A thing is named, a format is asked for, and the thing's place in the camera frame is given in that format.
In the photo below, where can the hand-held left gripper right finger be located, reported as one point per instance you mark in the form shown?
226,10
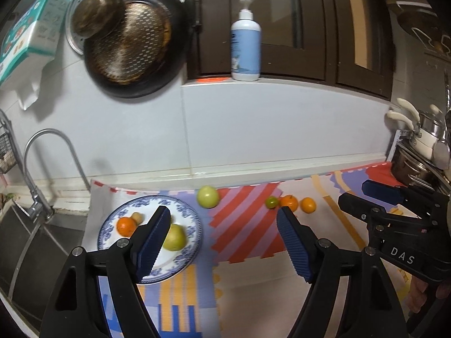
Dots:
294,246

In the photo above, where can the colourful printed mat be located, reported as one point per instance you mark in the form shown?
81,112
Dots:
246,239

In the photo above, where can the brass perforated strainer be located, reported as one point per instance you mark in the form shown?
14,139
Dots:
134,45

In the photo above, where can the black frying pan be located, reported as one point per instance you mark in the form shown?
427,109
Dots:
176,56

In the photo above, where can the yellow-green pear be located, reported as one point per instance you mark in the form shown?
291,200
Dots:
176,239

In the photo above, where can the curved chrome faucet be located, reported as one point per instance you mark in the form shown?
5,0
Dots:
35,197

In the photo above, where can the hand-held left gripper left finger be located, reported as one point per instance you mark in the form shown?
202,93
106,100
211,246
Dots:
153,243

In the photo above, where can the blue rimmed white plate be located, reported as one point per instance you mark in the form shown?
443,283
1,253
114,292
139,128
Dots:
178,213

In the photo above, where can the small green apple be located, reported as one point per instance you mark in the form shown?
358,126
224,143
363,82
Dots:
208,196

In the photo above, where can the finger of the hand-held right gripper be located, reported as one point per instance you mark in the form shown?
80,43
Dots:
382,190
356,206

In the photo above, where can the white plastic bag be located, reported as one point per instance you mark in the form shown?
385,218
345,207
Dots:
31,84

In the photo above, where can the green white tissue pack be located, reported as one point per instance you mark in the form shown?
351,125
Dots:
31,31

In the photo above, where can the large steel pot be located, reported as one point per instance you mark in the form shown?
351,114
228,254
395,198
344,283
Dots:
408,167

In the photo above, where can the blue white pump bottle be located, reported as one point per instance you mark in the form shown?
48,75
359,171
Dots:
246,49

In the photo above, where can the steel sink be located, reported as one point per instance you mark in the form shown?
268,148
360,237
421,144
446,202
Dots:
21,253

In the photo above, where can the small brown-yellow fruit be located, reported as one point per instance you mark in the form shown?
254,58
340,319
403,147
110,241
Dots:
137,217

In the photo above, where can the orange mandarin with stem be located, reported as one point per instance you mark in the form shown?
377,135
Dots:
289,200

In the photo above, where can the person's right hand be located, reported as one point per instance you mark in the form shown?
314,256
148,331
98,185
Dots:
418,294

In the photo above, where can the small brass pot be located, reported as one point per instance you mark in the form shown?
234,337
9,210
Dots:
97,16

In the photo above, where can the green mandarin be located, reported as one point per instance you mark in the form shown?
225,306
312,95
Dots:
271,202

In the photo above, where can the dark brown window frame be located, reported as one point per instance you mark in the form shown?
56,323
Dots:
317,24

